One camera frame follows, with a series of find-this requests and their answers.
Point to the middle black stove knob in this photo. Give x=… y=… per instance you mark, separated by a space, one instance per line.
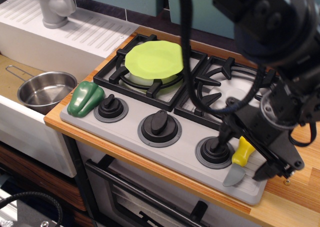
x=159 y=130

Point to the green toy bell pepper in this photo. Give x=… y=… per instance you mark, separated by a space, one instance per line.
x=86 y=96

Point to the left black burner grate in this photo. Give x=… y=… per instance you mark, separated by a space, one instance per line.
x=160 y=93

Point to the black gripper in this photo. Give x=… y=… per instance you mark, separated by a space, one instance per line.
x=282 y=157

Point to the toy oven door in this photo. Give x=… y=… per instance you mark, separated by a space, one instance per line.
x=145 y=209

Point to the black burner grate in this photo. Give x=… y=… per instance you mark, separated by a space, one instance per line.
x=160 y=93
x=219 y=80

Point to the grey toy faucet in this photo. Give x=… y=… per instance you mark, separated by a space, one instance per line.
x=55 y=13

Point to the grey toy stove top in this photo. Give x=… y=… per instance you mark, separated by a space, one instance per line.
x=180 y=156

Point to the yellow handled toy knife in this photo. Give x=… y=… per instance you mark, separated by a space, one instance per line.
x=239 y=161

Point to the right black stove knob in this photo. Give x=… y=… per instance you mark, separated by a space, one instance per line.
x=212 y=155

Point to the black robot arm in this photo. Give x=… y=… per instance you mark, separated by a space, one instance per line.
x=283 y=35

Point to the black stove knob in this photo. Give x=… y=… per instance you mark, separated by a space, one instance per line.
x=111 y=110
x=159 y=130
x=212 y=155

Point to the white toy sink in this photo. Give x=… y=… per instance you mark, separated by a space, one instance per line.
x=28 y=48

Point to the small steel pot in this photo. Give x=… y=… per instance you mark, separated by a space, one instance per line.
x=44 y=91

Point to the light green plastic plate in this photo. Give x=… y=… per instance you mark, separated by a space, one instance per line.
x=158 y=59

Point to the right black burner grate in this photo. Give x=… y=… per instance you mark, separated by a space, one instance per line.
x=219 y=80

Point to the left black stove knob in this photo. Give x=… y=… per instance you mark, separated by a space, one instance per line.
x=111 y=110

